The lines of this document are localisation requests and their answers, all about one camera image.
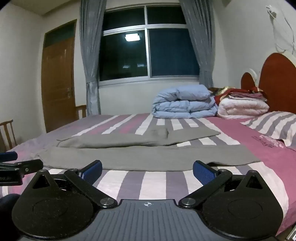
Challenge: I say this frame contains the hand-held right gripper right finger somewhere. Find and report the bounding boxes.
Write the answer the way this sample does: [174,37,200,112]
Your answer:
[179,160,264,208]

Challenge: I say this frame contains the bed with striped sheet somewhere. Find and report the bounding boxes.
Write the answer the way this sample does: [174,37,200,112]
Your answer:
[0,113,296,237]

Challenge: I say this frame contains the grey pants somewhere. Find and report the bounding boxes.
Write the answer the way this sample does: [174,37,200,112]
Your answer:
[38,126,259,172]

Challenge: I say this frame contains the light blue folded duvet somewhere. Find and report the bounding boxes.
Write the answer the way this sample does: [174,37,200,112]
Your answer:
[151,85,219,119]

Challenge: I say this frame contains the wooden chair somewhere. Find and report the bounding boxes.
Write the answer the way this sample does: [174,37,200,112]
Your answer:
[76,105,87,120]
[0,119,17,152]

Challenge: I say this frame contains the grey curtain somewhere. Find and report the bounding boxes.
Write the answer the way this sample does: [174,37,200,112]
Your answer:
[80,0,107,116]
[179,0,214,88]

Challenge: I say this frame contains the red folded clothes pile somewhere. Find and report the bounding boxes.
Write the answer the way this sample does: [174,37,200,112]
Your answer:
[208,86,267,102]

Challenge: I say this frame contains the pink folded quilt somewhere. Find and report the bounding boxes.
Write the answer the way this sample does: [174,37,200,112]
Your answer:
[217,97,270,120]

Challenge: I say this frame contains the white wall cable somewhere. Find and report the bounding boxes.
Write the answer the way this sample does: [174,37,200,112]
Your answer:
[266,6,296,54]

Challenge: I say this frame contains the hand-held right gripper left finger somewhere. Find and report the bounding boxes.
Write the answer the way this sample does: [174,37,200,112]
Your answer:
[31,160,118,208]

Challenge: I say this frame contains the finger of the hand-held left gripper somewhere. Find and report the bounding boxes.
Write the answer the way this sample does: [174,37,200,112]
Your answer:
[0,152,18,162]
[0,159,44,186]

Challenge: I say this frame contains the sliding glass window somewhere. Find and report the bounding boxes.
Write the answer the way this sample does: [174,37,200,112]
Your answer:
[99,5,200,87]

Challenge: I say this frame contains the red wooden headboard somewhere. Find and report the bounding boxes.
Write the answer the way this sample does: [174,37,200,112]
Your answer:
[240,53,296,114]

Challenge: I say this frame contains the striped pillow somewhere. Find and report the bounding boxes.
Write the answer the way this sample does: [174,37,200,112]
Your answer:
[240,111,296,147]

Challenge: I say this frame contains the brown wooden door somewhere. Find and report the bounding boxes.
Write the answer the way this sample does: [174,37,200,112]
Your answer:
[41,20,77,133]

